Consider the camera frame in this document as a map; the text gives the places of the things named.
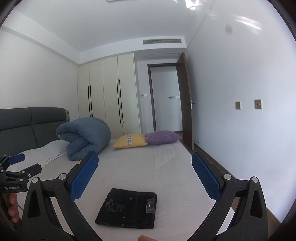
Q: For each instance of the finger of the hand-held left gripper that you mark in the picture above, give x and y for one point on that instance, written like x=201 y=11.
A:
x=18 y=158
x=31 y=170

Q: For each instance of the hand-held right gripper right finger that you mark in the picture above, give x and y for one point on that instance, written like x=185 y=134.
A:
x=205 y=176

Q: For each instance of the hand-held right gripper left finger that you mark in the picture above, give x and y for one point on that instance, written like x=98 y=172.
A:
x=84 y=176

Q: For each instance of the black pants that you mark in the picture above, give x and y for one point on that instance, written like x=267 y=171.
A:
x=120 y=215

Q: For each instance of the person's left hand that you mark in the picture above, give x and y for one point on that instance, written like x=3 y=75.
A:
x=13 y=206

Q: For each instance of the person's right hand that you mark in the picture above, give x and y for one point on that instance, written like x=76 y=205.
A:
x=148 y=238

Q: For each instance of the white pillow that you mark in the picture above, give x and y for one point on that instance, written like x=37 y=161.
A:
x=46 y=153

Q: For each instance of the grey padded headboard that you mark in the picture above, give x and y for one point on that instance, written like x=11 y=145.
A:
x=27 y=129

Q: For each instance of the blue rolled duvet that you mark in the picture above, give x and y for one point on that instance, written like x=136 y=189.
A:
x=87 y=136

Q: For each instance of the bed with white sheet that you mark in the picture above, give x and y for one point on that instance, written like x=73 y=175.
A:
x=161 y=171

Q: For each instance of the purple pillow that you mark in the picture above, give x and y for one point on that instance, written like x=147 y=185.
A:
x=161 y=137

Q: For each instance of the yellow patterned pillow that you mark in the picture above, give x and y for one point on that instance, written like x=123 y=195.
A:
x=140 y=141

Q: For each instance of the cream wardrobe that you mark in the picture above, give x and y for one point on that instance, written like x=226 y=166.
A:
x=108 y=92

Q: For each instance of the dark brown door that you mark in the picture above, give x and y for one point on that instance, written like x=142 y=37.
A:
x=185 y=81

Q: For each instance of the white air vent grille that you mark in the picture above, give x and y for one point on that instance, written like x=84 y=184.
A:
x=161 y=41

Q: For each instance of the grey blank wall plate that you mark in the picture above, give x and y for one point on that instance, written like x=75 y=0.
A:
x=238 y=105

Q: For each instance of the grey wall socket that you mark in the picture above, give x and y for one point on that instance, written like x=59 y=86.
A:
x=258 y=104

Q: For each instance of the dark brown door frame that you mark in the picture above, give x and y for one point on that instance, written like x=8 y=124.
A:
x=150 y=97

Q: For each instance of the white light switch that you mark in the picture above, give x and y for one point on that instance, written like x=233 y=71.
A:
x=143 y=95

